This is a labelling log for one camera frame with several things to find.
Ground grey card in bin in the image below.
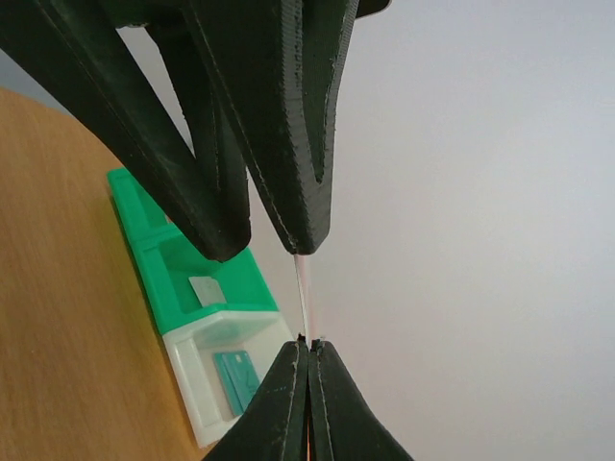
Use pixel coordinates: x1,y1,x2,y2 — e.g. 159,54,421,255
188,276,227,307

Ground teal card in bin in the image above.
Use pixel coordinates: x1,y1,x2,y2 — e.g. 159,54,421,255
213,350,260,417

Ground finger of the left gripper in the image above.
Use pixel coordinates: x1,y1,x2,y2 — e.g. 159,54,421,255
184,1,389,254
1,1,251,261

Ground green two-compartment bin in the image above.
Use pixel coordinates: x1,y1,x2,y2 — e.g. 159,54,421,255
107,168,279,334

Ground white plastic bin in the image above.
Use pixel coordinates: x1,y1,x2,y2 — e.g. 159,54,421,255
162,311,292,448

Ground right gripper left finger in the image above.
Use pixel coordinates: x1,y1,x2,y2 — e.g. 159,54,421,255
206,336,308,461

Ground white card red circles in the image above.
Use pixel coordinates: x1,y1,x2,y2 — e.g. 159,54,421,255
293,255,317,344

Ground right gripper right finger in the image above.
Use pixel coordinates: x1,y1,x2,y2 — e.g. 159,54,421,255
308,340,411,461

